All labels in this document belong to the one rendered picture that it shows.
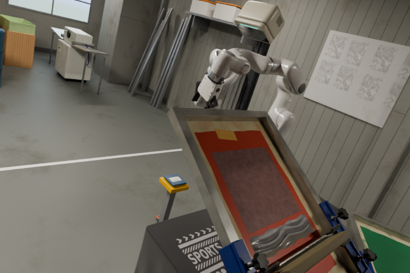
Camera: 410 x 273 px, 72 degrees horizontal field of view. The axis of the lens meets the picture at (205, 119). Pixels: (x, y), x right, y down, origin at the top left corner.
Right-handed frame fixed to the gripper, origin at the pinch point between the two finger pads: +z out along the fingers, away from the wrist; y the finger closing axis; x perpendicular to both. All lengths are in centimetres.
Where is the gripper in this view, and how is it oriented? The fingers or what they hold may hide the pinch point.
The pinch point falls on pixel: (199, 105)
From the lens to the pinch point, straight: 132.0
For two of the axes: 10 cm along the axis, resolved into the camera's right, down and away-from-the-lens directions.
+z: -4.5, 7.6, 4.7
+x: -7.3, -0.1, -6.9
